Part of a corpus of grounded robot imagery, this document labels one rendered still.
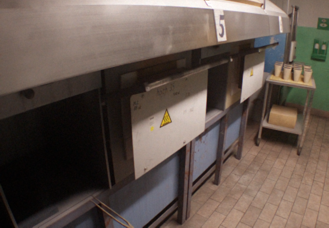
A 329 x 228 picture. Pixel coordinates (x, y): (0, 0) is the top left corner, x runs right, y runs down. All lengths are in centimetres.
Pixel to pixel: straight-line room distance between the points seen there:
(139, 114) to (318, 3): 408
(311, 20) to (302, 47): 49
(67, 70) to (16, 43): 12
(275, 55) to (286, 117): 99
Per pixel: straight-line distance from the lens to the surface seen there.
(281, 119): 332
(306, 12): 470
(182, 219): 212
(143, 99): 99
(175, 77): 94
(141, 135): 104
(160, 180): 167
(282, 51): 378
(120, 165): 120
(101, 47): 58
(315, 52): 461
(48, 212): 112
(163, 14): 76
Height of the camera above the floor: 162
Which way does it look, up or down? 21 degrees down
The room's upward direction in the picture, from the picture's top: straight up
